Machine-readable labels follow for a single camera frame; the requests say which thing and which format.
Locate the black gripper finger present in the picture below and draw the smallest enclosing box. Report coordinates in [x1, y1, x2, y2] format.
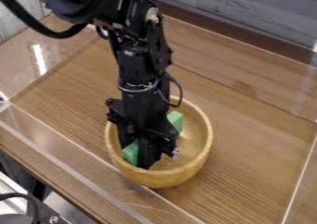
[138, 138, 161, 169]
[118, 125, 136, 148]

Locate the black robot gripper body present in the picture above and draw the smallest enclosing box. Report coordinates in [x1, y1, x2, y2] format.
[106, 88, 180, 157]

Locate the green rectangular block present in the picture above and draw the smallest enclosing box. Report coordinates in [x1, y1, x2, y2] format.
[122, 111, 184, 166]

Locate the brown wooden bowl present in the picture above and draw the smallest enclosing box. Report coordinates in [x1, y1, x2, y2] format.
[105, 99, 213, 188]

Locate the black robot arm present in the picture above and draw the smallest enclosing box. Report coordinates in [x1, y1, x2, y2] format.
[45, 0, 180, 169]

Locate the black metal frame bracket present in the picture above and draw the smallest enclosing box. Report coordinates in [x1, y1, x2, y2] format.
[26, 201, 73, 224]

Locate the black cable lower left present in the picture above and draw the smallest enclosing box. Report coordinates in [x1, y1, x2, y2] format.
[0, 192, 42, 224]

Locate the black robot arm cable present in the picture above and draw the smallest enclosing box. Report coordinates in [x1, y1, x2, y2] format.
[0, 0, 92, 40]

